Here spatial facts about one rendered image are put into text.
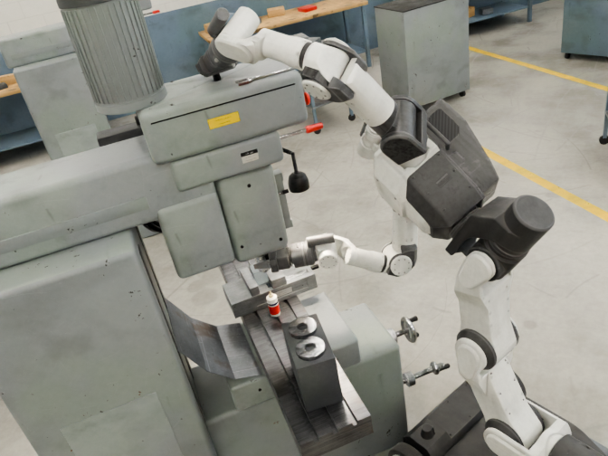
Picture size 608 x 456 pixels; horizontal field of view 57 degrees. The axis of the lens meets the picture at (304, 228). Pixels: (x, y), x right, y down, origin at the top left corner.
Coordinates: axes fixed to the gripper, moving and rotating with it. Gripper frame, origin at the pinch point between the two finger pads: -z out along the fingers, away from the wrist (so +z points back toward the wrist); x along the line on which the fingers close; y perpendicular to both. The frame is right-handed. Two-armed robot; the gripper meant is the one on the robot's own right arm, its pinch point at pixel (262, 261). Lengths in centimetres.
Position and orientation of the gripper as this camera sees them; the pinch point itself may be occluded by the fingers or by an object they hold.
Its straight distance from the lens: 199.8
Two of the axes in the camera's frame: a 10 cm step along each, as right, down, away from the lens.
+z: 9.8, -1.6, -0.7
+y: 1.8, 8.4, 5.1
